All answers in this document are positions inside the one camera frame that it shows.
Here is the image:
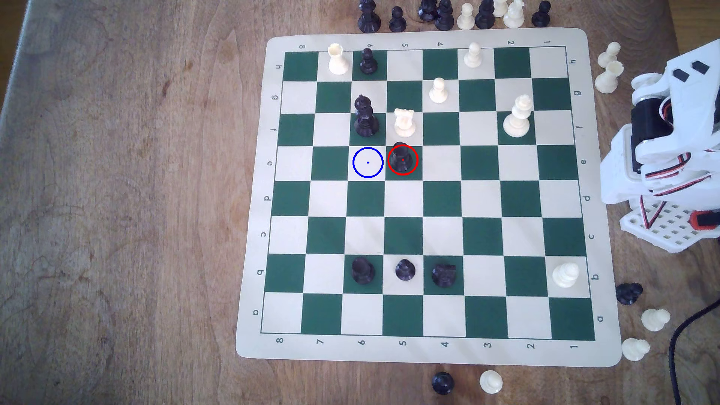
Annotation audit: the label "red clamp part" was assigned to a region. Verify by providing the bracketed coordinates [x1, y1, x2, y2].
[691, 209, 720, 230]

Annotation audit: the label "black power cable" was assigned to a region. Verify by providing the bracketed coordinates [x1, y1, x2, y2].
[669, 298, 720, 405]

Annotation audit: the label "white chess knight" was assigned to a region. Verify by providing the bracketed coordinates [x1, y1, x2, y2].
[393, 108, 417, 138]
[503, 0, 526, 29]

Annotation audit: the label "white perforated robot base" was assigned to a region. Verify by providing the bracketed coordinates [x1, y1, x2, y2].
[619, 197, 720, 253]

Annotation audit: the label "red black white servo wires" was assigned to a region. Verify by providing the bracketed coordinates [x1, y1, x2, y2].
[639, 147, 720, 199]

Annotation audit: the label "white chess rook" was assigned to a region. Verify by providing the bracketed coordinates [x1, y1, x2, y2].
[327, 43, 350, 75]
[594, 61, 624, 94]

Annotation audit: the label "green and cream chess mat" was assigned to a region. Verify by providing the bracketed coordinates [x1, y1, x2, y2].
[235, 27, 623, 368]

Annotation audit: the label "black chess rook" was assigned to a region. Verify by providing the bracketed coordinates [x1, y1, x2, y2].
[389, 142, 418, 174]
[351, 257, 376, 285]

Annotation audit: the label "black chess king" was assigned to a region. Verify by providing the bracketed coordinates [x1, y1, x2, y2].
[354, 94, 379, 138]

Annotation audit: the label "white chess queen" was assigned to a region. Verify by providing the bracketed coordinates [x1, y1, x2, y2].
[502, 94, 533, 138]

